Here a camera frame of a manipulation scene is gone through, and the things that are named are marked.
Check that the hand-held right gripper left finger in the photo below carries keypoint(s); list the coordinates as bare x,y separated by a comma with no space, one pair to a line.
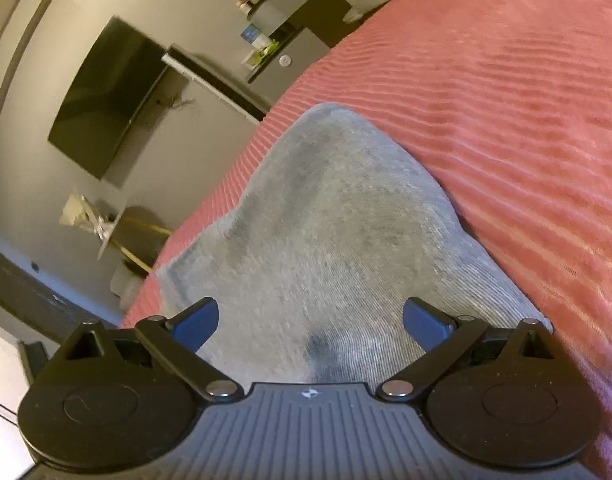
198,322

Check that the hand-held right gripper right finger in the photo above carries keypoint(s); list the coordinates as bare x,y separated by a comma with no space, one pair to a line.
425,322

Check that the grey pants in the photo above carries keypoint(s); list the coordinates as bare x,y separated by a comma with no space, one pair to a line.
336,240

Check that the white round stool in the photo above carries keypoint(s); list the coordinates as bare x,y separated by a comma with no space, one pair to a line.
126,280

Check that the gold tiered side table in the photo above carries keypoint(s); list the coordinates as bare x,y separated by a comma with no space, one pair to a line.
131,237

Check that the white wrapped bouquet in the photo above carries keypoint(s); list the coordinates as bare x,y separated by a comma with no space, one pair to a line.
83,215

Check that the pink ribbed blanket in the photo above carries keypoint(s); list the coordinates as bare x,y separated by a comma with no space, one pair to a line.
510,110

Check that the green item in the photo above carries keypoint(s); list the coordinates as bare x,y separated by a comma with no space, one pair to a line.
263,52

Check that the grey cabinet with white knob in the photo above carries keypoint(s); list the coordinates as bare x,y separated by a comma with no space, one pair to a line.
296,60

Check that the blue and white box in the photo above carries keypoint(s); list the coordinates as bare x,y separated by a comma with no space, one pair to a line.
252,34

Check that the black wall television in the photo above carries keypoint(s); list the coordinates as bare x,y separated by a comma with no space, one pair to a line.
106,100

